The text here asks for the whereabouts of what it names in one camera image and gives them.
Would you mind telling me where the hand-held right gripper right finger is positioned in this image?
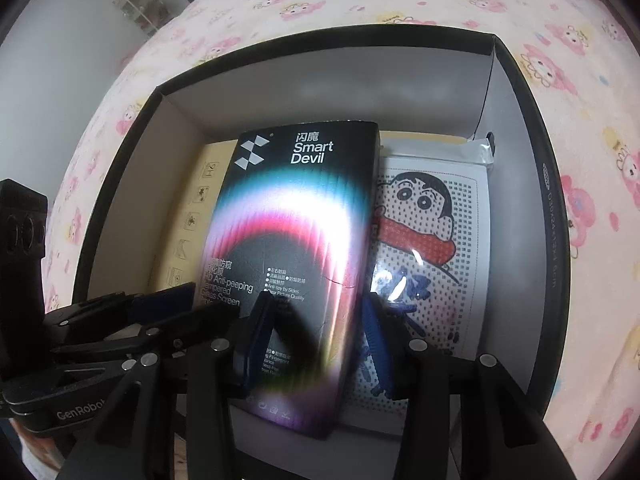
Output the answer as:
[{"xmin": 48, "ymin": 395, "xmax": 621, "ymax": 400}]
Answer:
[{"xmin": 361, "ymin": 291, "xmax": 578, "ymax": 480}]

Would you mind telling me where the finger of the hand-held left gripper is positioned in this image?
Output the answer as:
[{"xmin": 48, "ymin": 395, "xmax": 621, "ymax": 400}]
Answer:
[
  {"xmin": 50, "ymin": 305, "xmax": 242, "ymax": 367},
  {"xmin": 44, "ymin": 281, "xmax": 197, "ymax": 344}
]

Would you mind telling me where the cartoon bead art sheet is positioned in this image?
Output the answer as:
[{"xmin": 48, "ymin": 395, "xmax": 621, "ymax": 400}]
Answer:
[{"xmin": 345, "ymin": 152, "xmax": 492, "ymax": 417}]

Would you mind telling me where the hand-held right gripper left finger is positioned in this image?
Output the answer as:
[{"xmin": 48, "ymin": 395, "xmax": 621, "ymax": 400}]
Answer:
[{"xmin": 57, "ymin": 292, "xmax": 275, "ymax": 480}]

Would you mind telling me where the black storage box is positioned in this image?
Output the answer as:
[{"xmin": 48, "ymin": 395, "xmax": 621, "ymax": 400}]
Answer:
[{"xmin": 72, "ymin": 24, "xmax": 571, "ymax": 480}]

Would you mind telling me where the beige cardboard box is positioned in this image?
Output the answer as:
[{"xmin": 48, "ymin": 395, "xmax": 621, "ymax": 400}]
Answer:
[{"xmin": 149, "ymin": 141, "xmax": 242, "ymax": 302}]

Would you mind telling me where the black iridescent screen protector box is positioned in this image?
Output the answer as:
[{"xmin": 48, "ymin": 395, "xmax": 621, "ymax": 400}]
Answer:
[{"xmin": 192, "ymin": 120, "xmax": 382, "ymax": 438}]

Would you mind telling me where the white display shelf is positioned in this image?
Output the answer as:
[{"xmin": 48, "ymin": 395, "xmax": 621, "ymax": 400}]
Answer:
[{"xmin": 116, "ymin": 0, "xmax": 173, "ymax": 32}]

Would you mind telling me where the white orange cloth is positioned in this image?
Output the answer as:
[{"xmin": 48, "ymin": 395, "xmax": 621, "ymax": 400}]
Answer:
[{"xmin": 17, "ymin": 427, "xmax": 68, "ymax": 479}]

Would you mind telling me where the thin black cable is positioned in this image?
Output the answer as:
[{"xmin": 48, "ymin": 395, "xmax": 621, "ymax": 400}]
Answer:
[{"xmin": 469, "ymin": 52, "xmax": 499, "ymax": 158}]

